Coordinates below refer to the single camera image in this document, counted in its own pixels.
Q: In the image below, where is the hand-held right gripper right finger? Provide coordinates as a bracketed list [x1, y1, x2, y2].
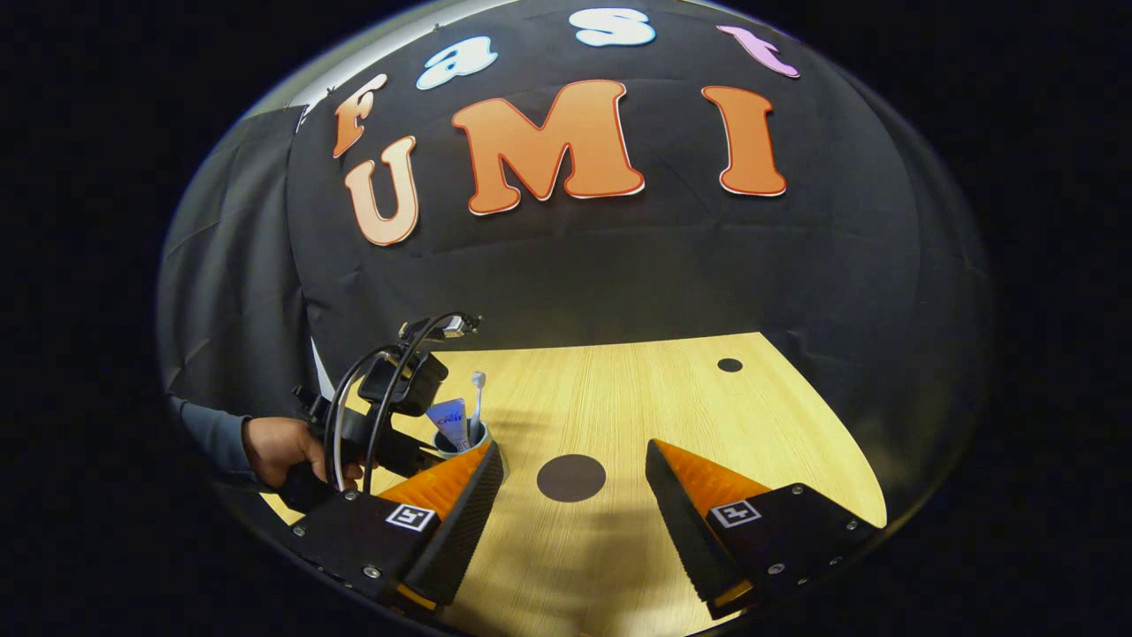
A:
[644, 438, 885, 620]

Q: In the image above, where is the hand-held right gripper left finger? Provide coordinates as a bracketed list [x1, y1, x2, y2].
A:
[283, 440, 507, 616]

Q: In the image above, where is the white toothpaste tube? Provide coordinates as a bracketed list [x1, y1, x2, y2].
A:
[425, 398, 471, 453]

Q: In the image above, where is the blue cup with wooden handle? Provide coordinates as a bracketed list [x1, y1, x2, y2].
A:
[432, 419, 493, 457]

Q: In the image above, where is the dark round coaster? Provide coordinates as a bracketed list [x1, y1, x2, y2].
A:
[537, 454, 608, 503]

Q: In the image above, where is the wooden desktop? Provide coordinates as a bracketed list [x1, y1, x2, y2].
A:
[261, 332, 888, 637]

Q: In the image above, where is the black backdrop cloth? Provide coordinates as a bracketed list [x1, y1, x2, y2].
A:
[157, 0, 991, 532]

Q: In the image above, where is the black cable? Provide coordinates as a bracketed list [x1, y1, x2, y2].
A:
[322, 343, 403, 493]
[363, 311, 470, 495]

